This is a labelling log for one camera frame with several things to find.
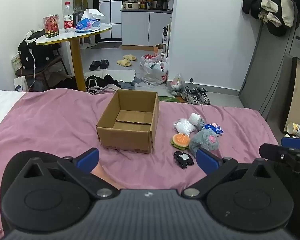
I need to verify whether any black patterned small toy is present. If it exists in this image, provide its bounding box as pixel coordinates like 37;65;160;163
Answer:
173;151;195;169

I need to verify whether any blue plastic packet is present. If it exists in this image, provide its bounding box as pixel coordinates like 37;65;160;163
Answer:
75;18;101;33

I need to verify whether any white paper cup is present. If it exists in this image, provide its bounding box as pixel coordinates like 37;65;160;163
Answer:
286;122;300;138

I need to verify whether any black clothes pile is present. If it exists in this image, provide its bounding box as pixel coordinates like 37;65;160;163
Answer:
84;74;120;91

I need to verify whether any clear bag of white stuffing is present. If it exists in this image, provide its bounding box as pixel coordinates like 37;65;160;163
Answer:
172;118;197;136

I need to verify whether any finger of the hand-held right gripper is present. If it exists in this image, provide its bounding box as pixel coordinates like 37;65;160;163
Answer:
259;143;298;161
281;137;300;150

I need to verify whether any grey sneaker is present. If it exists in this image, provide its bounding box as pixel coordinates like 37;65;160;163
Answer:
195;85;211;106
181;86;199;105

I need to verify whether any green leaf mat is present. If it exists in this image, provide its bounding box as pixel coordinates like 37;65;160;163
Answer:
158;95;185;103

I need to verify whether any grey mouse plush toy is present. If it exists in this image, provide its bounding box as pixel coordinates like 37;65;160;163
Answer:
188;128;219;158

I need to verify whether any plastic water bottle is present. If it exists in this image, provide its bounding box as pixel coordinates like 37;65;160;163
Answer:
63;1;74;34

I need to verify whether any dark chair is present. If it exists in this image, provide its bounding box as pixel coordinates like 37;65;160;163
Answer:
14;54;69;92

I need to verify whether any white bedsheet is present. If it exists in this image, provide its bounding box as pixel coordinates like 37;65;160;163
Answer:
0;89;27;139

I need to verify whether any black framed glass door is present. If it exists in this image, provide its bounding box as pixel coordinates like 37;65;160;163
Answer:
98;0;128;42

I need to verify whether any green white packet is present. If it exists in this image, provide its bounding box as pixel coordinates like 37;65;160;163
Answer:
11;53;22;72

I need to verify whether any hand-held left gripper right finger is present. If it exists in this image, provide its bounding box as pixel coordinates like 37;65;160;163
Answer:
182;147;277;198

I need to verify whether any grey doormat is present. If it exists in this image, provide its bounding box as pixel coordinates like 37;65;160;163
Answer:
91;42;122;49

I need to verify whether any white plastic shopping bag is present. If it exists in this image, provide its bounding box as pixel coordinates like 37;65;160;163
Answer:
139;53;169;86

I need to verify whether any red snack box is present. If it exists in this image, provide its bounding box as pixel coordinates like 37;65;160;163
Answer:
43;13;60;39

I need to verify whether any clear plastic bag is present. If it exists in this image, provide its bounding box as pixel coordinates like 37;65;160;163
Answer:
166;73;187;96

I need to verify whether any burger plush toy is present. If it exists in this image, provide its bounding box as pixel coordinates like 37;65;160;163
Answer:
169;133;191;151

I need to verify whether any white rice cooker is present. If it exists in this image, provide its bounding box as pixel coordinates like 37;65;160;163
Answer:
123;1;141;10

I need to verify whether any beige hanging garment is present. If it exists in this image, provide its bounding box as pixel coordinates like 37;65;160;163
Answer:
258;0;295;28

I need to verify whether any brown cardboard box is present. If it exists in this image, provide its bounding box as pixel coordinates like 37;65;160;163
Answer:
96;89;160;154

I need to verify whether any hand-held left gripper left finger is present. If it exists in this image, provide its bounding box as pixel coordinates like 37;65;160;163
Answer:
22;148;120;198

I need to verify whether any white bag with blue circle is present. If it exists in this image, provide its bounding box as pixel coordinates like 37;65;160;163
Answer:
13;76;29;93

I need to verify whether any black kitchen appliance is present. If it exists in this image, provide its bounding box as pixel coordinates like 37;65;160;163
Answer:
152;0;169;11

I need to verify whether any person's bare leg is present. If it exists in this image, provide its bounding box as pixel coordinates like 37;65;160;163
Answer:
90;164;127;190

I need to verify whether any white paper bag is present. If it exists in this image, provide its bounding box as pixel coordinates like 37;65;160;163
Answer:
81;8;106;21

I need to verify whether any round table with yellow leg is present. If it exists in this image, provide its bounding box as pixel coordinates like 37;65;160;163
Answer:
35;23;113;92

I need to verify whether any pink blanket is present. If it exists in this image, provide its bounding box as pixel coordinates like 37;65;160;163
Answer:
0;87;282;240

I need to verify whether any grey blue garment heap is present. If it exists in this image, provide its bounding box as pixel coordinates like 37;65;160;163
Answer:
117;76;142;91

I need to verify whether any white charging cable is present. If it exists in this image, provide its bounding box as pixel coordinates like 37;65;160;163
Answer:
24;33;37;91

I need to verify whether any small open carton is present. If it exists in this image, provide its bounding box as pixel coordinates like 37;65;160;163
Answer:
153;43;165;57

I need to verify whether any white kitchen cabinet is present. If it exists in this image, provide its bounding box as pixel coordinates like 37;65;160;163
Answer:
120;8;173;47

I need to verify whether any grey leaning panel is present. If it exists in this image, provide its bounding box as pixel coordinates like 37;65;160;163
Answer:
238;24;295;121

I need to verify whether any black object on table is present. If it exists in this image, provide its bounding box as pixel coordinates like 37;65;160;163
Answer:
72;11;84;30

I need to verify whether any white floor mat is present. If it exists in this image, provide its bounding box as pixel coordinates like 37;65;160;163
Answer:
84;69;136;83

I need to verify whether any black polka dot bag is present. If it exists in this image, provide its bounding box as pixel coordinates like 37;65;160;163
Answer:
18;29;63;70

